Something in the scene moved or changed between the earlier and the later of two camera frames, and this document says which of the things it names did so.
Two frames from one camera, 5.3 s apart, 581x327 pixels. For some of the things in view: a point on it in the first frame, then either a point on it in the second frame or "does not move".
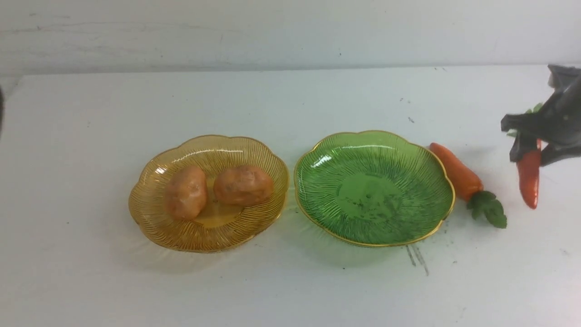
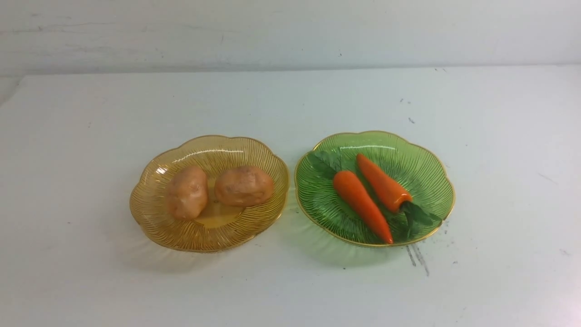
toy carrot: x=528 y=171 -> x=352 y=192
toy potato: x=243 y=185 does not move
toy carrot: x=481 y=203 -> x=394 y=197
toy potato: x=186 y=190 does not move
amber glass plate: x=221 y=227 does not move
